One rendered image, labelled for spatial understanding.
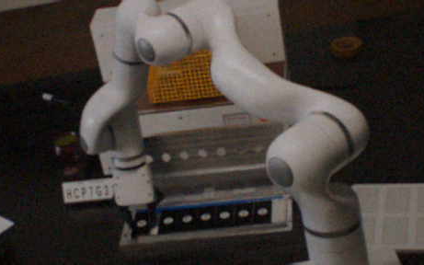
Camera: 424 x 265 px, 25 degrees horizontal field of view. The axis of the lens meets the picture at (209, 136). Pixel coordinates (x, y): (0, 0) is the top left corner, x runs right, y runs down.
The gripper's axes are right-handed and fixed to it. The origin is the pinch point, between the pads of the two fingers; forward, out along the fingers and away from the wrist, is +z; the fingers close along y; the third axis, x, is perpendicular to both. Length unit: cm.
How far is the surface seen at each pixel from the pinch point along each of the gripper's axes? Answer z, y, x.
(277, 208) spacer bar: 1.3, 35.3, 1.5
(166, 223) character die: 1.5, 6.5, -0.6
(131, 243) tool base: 3.7, -1.8, -6.3
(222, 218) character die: 1.6, 21.2, -0.8
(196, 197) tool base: 0.2, 13.2, 11.7
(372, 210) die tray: 4, 59, 0
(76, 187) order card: -4.0, -20.7, 17.5
